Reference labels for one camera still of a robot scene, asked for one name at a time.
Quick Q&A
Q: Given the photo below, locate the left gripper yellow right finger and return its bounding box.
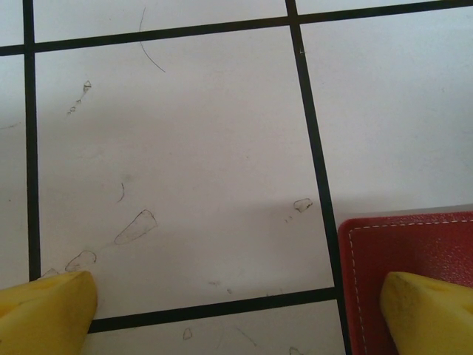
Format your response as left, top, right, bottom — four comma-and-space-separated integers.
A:
380, 271, 473, 355

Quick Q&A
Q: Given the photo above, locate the red leather card holder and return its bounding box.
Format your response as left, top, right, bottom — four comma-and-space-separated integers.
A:
338, 211, 473, 355

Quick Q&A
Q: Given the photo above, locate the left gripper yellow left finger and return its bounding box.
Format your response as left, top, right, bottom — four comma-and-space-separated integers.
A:
0, 270, 99, 355

